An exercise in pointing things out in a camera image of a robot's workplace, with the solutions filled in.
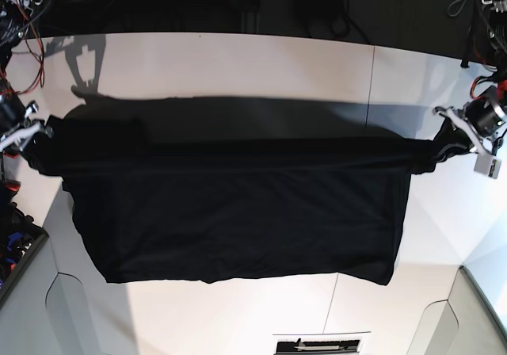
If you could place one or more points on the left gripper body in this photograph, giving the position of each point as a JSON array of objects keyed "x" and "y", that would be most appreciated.
[{"x": 481, "y": 127}]

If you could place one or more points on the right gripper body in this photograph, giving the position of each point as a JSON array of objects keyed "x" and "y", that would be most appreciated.
[{"x": 17, "y": 128}]

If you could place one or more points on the black printed t-shirt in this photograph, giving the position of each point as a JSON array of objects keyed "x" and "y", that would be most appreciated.
[{"x": 149, "y": 208}]

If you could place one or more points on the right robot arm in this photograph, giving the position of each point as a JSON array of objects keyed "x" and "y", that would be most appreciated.
[{"x": 19, "y": 20}]

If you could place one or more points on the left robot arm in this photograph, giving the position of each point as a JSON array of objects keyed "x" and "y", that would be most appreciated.
[{"x": 486, "y": 40}]

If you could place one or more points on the black white label plate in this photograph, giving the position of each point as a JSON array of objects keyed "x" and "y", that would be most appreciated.
[{"x": 343, "y": 343}]

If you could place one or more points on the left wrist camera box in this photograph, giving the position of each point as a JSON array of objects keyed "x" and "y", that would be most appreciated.
[{"x": 487, "y": 165}]

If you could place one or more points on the orange handled tool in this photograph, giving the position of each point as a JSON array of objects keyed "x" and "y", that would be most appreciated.
[{"x": 11, "y": 185}]

